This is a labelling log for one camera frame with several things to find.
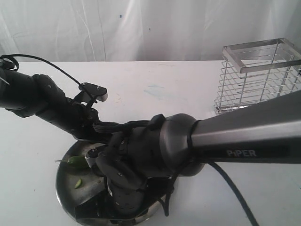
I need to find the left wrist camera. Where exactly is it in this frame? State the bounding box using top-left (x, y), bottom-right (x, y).
top-left (73, 82), bottom-right (108, 104)

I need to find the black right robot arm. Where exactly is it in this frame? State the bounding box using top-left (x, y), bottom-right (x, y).
top-left (75, 91), bottom-right (301, 223)

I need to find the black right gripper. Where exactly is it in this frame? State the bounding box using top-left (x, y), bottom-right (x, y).
top-left (74, 178), bottom-right (165, 219)

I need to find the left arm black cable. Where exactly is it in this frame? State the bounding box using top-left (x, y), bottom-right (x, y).
top-left (0, 54), bottom-right (83, 87)

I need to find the wire metal utensil rack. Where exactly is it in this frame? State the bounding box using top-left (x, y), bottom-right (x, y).
top-left (214, 38), bottom-right (301, 114)

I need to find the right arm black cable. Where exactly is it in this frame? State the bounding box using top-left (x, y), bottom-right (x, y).
top-left (159, 162), bottom-right (259, 226)

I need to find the small cucumber slice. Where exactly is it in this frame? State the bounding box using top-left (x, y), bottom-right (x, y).
top-left (74, 178), bottom-right (82, 189)

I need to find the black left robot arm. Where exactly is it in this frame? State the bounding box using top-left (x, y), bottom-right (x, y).
top-left (0, 69), bottom-right (111, 144)

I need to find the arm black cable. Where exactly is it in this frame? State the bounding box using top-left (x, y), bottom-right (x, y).
top-left (159, 162), bottom-right (259, 226)
top-left (0, 54), bottom-right (83, 87)

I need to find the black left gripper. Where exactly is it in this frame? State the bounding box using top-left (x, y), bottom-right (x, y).
top-left (35, 98), bottom-right (111, 144)

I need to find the round steel plate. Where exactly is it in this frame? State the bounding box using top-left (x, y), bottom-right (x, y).
top-left (55, 141), bottom-right (169, 226)

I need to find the white backdrop curtain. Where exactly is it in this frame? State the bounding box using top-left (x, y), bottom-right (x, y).
top-left (0, 0), bottom-right (301, 62)

